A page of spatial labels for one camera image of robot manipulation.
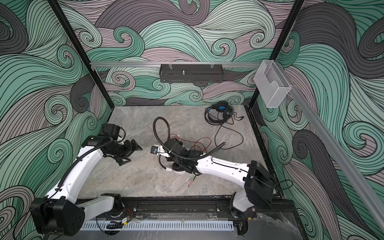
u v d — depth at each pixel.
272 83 0.79
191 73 0.95
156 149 0.65
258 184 0.41
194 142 0.99
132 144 0.71
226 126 1.07
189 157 0.54
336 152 0.51
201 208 0.75
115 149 0.62
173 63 0.93
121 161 0.68
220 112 1.17
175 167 0.81
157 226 0.76
